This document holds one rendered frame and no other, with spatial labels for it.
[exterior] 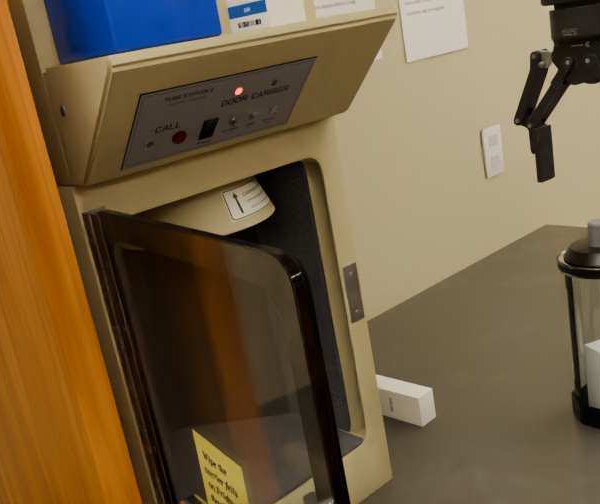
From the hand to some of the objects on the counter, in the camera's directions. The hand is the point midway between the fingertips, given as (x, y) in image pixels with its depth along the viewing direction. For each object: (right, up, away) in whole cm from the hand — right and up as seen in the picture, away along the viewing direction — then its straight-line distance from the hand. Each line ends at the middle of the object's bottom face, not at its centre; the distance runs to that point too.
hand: (594, 173), depth 95 cm
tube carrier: (+6, -30, +9) cm, 32 cm away
